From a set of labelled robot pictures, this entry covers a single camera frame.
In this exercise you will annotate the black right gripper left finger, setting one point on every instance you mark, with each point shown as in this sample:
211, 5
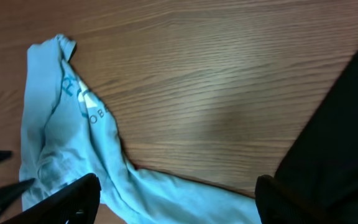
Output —
76, 203

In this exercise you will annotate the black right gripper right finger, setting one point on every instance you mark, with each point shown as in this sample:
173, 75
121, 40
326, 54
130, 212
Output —
277, 205

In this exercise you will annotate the light blue t-shirt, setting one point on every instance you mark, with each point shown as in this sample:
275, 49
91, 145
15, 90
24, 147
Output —
68, 132

